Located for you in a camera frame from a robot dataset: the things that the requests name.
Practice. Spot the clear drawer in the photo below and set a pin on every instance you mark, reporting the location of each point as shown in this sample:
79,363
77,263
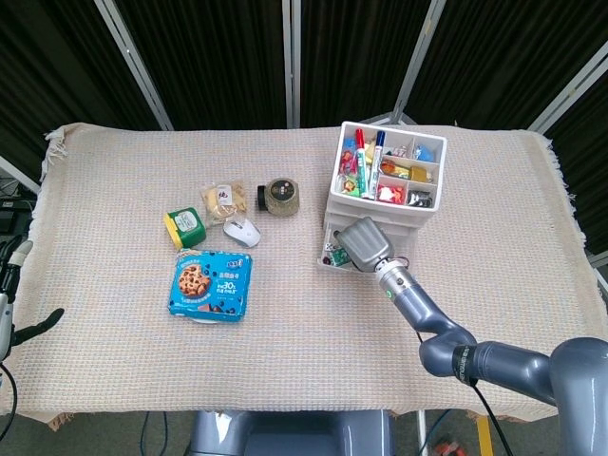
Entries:
401,256

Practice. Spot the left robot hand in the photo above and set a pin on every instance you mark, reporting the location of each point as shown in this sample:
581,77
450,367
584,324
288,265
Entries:
5,323

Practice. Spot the white marker with blue cap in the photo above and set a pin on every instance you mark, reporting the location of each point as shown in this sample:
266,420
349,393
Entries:
376,159

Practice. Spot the white table leg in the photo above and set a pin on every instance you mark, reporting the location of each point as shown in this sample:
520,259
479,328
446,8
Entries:
422,432

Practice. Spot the glass jar with black lid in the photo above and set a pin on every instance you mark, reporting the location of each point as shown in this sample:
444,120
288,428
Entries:
282,197

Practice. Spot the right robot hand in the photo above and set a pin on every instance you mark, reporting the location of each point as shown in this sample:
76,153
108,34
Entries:
366,244

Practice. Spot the clear bag of biscuits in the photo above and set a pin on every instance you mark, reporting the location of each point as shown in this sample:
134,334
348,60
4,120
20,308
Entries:
223,199

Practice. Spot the red candy packet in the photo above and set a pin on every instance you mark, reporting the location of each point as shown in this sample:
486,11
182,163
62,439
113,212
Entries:
350,161

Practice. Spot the white dice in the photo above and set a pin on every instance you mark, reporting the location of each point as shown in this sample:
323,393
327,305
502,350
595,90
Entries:
330,247

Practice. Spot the white drawer organizer box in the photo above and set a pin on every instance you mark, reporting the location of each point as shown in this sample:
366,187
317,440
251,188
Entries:
380,206

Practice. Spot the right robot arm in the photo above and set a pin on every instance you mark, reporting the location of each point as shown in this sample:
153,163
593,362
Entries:
503,366

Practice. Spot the green container with yellow lid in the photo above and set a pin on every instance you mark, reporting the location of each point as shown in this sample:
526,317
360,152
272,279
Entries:
187,223

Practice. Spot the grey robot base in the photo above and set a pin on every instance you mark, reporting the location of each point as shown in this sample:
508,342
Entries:
290,432

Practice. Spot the blue plastic object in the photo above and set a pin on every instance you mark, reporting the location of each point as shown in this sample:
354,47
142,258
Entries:
426,153

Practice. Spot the red small clips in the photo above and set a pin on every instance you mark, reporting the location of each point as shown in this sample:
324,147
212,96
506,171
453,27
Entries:
391,194

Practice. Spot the black binder clips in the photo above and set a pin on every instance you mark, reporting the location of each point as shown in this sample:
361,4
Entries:
420,198

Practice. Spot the white screen frame post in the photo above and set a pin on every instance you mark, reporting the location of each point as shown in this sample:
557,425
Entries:
138,66
16,173
291,62
418,62
570,85

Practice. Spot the beige woven tablecloth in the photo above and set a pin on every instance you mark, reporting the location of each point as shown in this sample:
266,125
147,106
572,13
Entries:
304,342

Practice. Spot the green marker with red cap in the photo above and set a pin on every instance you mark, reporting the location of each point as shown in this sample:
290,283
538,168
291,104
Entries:
364,164

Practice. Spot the white computer mouse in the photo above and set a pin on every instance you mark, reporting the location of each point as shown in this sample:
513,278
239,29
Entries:
242,232

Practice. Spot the blue chocolate cookie box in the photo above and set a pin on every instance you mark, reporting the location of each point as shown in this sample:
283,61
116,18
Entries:
209,285

